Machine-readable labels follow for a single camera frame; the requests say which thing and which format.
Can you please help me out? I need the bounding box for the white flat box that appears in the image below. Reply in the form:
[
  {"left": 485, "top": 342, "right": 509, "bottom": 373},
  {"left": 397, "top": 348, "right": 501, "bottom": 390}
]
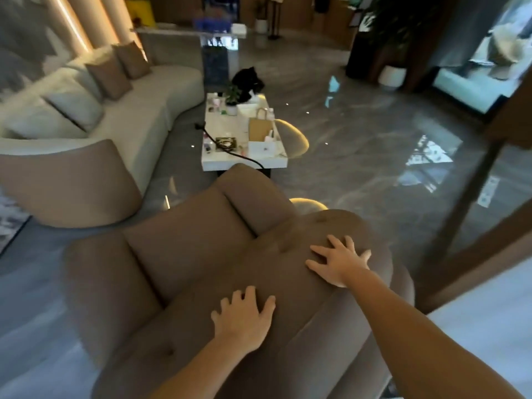
[{"left": 247, "top": 140, "right": 280, "bottom": 159}]

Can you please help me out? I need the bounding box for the person's right forearm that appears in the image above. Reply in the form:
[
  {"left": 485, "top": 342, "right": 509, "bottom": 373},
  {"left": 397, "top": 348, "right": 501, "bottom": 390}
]
[{"left": 345, "top": 269, "right": 528, "bottom": 399}]

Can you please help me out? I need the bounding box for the black bag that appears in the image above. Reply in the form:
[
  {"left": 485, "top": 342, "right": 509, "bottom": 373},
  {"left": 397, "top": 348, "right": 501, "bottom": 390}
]
[{"left": 231, "top": 66, "right": 266, "bottom": 103}]

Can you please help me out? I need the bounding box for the black power cable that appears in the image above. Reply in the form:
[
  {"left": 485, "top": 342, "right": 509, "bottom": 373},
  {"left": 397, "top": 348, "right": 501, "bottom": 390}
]
[{"left": 194, "top": 122, "right": 267, "bottom": 170}]

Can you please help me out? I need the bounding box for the beige round ottoman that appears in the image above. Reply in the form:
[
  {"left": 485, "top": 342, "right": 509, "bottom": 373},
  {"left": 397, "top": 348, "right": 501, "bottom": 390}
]
[
  {"left": 288, "top": 198, "right": 330, "bottom": 215},
  {"left": 276, "top": 119, "right": 310, "bottom": 158}
]

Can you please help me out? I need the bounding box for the white square cushion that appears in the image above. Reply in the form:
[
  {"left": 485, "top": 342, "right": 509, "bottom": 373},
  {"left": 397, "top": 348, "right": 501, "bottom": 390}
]
[
  {"left": 3, "top": 101, "right": 89, "bottom": 140},
  {"left": 43, "top": 79, "right": 105, "bottom": 132}
]

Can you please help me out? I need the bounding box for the person's left forearm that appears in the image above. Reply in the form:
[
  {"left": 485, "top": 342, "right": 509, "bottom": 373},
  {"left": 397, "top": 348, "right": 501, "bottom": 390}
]
[{"left": 150, "top": 341, "right": 267, "bottom": 399}]

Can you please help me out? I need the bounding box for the grey patterned rug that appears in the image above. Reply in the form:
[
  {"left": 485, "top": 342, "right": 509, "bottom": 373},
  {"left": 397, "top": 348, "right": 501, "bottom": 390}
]
[{"left": 0, "top": 190, "right": 32, "bottom": 257}]

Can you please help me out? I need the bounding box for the small green potted plant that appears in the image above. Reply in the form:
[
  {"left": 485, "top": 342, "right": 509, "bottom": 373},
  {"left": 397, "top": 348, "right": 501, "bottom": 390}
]
[{"left": 224, "top": 85, "right": 242, "bottom": 117}]

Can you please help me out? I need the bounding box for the person's left hand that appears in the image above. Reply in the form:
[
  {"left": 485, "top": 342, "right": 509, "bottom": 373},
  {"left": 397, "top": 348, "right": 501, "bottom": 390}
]
[{"left": 211, "top": 286, "right": 276, "bottom": 355}]

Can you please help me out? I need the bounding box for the slim plant in white pot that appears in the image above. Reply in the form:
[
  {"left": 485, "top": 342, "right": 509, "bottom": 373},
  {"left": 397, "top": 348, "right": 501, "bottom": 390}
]
[{"left": 253, "top": 0, "right": 269, "bottom": 35}]

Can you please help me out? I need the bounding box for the brown upholstered armchair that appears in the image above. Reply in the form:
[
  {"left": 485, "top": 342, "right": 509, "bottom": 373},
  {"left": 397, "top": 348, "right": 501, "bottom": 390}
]
[{"left": 62, "top": 163, "right": 416, "bottom": 399}]

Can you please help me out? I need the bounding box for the white coffee table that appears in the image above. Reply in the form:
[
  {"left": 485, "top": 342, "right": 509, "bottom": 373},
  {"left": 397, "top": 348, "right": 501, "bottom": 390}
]
[{"left": 201, "top": 93, "right": 288, "bottom": 173}]

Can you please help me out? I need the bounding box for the large plant in white pot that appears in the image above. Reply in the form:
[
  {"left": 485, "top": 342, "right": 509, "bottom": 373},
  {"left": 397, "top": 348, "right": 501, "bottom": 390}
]
[{"left": 359, "top": 0, "right": 441, "bottom": 88}]

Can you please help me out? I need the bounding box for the black floor stand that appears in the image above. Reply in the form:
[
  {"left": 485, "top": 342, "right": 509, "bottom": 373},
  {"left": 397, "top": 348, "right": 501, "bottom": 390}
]
[{"left": 267, "top": 0, "right": 284, "bottom": 40}]

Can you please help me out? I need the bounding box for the blue item on counter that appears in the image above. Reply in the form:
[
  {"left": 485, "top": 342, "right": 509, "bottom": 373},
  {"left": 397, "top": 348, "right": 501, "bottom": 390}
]
[{"left": 193, "top": 10, "right": 232, "bottom": 34}]

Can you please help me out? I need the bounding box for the person's right hand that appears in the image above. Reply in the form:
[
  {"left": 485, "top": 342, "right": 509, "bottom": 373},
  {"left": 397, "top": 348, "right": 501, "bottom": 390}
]
[{"left": 306, "top": 234, "right": 372, "bottom": 288}]

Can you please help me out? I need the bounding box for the yellow picture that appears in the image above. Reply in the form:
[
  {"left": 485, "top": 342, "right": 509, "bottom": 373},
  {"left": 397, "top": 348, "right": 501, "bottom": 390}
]
[{"left": 126, "top": 0, "right": 157, "bottom": 28}]

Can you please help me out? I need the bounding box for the cream curved sofa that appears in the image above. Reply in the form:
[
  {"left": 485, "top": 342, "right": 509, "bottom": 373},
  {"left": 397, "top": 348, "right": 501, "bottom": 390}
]
[{"left": 0, "top": 45, "right": 205, "bottom": 228}]

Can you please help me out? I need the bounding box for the brown square cushion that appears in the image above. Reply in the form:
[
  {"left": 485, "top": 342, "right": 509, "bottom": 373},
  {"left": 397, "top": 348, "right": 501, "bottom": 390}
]
[
  {"left": 85, "top": 57, "right": 133, "bottom": 100},
  {"left": 114, "top": 40, "right": 151, "bottom": 80}
]

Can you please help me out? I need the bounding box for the brown paper bag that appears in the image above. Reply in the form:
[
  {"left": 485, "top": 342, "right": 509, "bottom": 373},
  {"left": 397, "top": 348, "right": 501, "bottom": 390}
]
[{"left": 248, "top": 107, "right": 276, "bottom": 143}]

